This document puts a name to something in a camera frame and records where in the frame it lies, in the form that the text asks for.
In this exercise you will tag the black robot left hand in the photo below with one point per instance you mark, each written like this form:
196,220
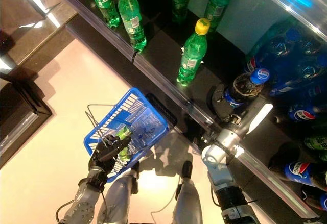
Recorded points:
107,152

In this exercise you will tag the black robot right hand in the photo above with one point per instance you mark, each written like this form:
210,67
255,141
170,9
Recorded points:
222,106

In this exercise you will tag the Pepsi cola bottle blue label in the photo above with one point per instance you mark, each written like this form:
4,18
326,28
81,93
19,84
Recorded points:
314,198
281,50
245,88
296,170
251,64
301,114
309,71

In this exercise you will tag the blue plastic shopping basket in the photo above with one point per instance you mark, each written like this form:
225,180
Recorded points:
150,122

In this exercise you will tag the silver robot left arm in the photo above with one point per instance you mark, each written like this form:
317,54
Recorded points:
84,201

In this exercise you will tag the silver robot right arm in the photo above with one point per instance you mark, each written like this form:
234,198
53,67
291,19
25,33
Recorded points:
217,168

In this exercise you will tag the green drink can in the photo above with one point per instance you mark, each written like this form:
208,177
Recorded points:
124,132

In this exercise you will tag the silver robot left leg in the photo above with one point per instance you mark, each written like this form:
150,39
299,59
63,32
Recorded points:
117,196

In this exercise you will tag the silver robot leg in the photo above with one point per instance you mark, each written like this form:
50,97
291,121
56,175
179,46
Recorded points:
117,196
189,203

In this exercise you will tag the dark display counter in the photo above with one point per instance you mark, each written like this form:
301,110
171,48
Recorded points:
18,122

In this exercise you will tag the silver robot right leg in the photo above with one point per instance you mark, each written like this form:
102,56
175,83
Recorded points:
189,203

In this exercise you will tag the silver vertical trim strip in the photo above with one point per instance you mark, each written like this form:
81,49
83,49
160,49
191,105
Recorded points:
38,3

